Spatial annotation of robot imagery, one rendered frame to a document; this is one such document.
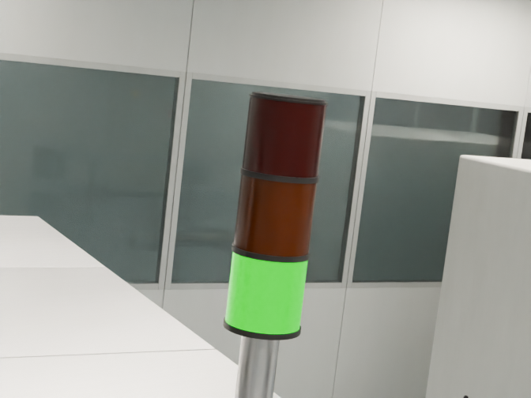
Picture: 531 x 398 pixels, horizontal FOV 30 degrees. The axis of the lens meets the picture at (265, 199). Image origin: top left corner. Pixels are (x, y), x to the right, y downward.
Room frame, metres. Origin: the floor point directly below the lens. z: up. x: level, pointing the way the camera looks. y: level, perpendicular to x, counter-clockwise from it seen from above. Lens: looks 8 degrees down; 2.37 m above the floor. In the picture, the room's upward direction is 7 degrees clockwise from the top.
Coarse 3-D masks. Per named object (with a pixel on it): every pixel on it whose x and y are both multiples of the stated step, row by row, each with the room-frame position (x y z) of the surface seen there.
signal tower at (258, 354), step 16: (256, 96) 0.61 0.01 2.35; (272, 96) 0.61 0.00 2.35; (288, 96) 0.61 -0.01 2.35; (304, 96) 0.64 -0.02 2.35; (256, 176) 0.61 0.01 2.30; (272, 176) 0.60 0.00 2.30; (256, 256) 0.60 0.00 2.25; (272, 256) 0.60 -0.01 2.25; (304, 256) 0.61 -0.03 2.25; (224, 320) 0.62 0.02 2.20; (256, 336) 0.60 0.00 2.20; (272, 336) 0.60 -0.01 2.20; (288, 336) 0.61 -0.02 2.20; (240, 352) 0.62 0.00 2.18; (256, 352) 0.61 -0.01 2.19; (272, 352) 0.62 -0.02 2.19; (240, 368) 0.62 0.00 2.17; (256, 368) 0.61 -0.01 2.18; (272, 368) 0.62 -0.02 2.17; (240, 384) 0.62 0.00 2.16; (256, 384) 0.61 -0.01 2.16; (272, 384) 0.62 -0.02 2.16
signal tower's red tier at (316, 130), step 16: (256, 112) 0.61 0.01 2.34; (272, 112) 0.60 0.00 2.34; (288, 112) 0.60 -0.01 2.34; (304, 112) 0.61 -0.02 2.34; (320, 112) 0.61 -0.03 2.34; (256, 128) 0.61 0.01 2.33; (272, 128) 0.60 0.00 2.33; (288, 128) 0.60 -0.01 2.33; (304, 128) 0.61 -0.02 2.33; (320, 128) 0.62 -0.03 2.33; (256, 144) 0.61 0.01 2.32; (272, 144) 0.60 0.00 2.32; (288, 144) 0.60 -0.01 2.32; (304, 144) 0.61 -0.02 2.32; (320, 144) 0.62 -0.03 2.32; (256, 160) 0.61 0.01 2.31; (272, 160) 0.60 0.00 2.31; (288, 160) 0.60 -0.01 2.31; (304, 160) 0.61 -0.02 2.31; (288, 176) 0.60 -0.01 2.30; (304, 176) 0.61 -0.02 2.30
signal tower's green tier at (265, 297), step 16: (240, 256) 0.61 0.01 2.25; (240, 272) 0.61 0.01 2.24; (256, 272) 0.60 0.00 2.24; (272, 272) 0.60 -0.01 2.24; (288, 272) 0.61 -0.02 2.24; (304, 272) 0.62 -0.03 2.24; (240, 288) 0.61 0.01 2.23; (256, 288) 0.60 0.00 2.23; (272, 288) 0.60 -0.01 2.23; (288, 288) 0.61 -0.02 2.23; (240, 304) 0.61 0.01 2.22; (256, 304) 0.60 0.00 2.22; (272, 304) 0.60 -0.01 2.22; (288, 304) 0.61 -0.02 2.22; (240, 320) 0.61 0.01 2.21; (256, 320) 0.60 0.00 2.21; (272, 320) 0.60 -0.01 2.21; (288, 320) 0.61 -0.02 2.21
